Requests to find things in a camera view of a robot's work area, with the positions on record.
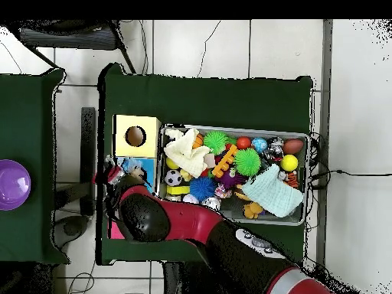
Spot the crushed clear plastic bottle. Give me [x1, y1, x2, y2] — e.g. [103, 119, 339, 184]
[120, 157, 146, 180]

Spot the mint green cloth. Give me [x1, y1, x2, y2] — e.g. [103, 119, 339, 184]
[240, 163, 305, 218]

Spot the wooden box with three holes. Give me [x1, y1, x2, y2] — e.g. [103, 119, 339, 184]
[107, 114, 162, 240]

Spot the silver mesh bin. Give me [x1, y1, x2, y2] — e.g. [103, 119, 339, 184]
[157, 123, 310, 227]

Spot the black and white soccer ball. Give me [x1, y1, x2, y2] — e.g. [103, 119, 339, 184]
[164, 168, 183, 187]

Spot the cream cloth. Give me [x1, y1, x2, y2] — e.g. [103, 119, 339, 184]
[163, 127, 212, 179]

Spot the blue spiky rubber ball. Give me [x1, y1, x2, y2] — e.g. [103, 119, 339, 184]
[188, 175, 217, 203]

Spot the purple bowl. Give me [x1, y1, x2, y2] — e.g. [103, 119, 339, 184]
[0, 158, 32, 211]

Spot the dark green tablecloth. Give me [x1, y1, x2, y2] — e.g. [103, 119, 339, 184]
[0, 68, 70, 266]
[96, 62, 314, 266]

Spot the green spiky rubber ball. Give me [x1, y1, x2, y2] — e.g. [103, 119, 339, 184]
[234, 147, 262, 178]
[203, 130, 230, 156]

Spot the orange toy building block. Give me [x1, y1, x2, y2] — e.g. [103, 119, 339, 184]
[211, 143, 239, 179]

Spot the black chair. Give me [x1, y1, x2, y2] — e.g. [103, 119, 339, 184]
[5, 19, 137, 74]

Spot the yellow ball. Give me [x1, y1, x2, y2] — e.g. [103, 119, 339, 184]
[279, 153, 299, 172]

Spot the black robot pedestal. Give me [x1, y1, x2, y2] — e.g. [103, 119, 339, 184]
[162, 261, 212, 294]

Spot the black power cable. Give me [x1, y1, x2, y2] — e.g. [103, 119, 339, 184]
[309, 168, 392, 182]

